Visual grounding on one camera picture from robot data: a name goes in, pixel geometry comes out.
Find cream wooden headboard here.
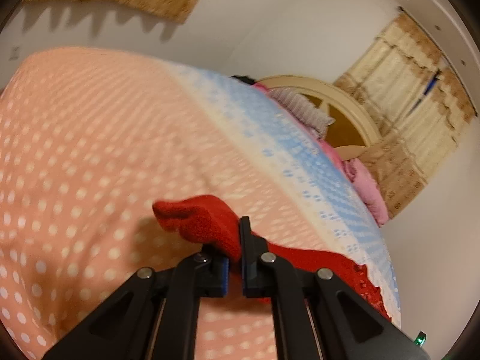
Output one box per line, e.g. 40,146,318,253
259,75,382,160

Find striped pillow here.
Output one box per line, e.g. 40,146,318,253
268,87,335,140

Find beige window curtain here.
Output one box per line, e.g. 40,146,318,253
334,13,476,218

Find black item behind pillow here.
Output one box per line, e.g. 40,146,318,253
231,75,257,86

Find polka dot bed sheet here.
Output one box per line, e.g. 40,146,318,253
1,47,401,359

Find pink folded blanket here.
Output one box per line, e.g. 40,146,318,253
253,83,389,227

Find red knitted sweater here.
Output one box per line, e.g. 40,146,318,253
152,195,391,320

